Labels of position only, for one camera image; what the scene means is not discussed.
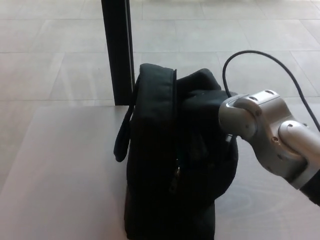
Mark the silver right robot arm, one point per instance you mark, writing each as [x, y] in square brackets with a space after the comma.
[262, 125]

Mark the black vertical post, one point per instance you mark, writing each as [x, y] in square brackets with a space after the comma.
[117, 50]

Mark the black fabric bag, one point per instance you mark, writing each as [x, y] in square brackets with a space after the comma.
[155, 150]

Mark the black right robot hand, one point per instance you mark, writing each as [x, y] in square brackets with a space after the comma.
[207, 98]

